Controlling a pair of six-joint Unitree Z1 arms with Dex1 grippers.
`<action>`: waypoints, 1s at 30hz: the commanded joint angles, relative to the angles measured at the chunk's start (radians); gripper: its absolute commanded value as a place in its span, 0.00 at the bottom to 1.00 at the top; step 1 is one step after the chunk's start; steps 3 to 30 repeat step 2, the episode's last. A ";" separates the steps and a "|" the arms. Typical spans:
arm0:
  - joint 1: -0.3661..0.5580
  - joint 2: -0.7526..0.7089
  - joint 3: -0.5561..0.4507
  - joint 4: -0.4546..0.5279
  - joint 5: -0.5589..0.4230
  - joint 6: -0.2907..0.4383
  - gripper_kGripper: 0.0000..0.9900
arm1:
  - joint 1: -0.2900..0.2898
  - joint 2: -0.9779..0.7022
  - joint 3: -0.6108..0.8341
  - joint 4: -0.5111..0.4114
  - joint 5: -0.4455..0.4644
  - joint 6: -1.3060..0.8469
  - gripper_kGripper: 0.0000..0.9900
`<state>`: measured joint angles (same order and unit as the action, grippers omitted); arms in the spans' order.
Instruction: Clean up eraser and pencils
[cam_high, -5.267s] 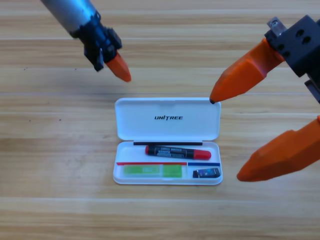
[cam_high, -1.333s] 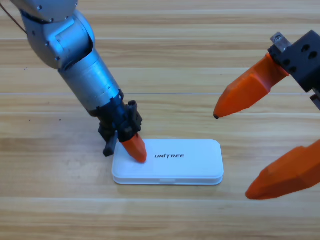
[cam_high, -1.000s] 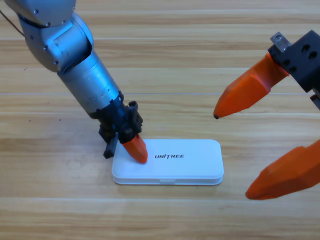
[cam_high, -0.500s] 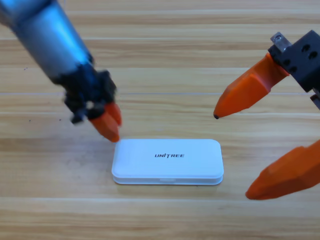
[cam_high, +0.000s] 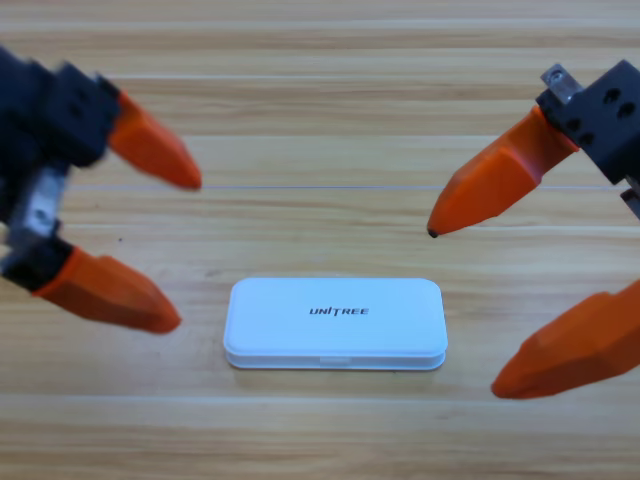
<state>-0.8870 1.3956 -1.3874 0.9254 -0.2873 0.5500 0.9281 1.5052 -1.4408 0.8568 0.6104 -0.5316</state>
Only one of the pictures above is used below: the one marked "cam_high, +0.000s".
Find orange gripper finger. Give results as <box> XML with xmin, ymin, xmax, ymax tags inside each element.
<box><xmin>490</xmin><ymin>277</ymin><xmax>640</xmax><ymax>400</ymax></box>
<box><xmin>107</xmin><ymin>92</ymin><xmax>204</xmax><ymax>191</ymax></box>
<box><xmin>32</xmin><ymin>246</ymin><xmax>182</xmax><ymax>335</ymax></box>

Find orange black-tipped gripper finger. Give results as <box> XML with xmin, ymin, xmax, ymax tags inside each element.
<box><xmin>426</xmin><ymin>104</ymin><xmax>581</xmax><ymax>239</ymax></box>

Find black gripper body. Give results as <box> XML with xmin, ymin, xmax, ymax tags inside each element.
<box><xmin>0</xmin><ymin>47</ymin><xmax>121</xmax><ymax>294</ymax></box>
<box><xmin>535</xmin><ymin>59</ymin><xmax>640</xmax><ymax>221</ymax></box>

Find white Unitree pencil case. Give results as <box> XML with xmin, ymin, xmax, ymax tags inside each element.
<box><xmin>222</xmin><ymin>277</ymin><xmax>449</xmax><ymax>371</ymax></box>

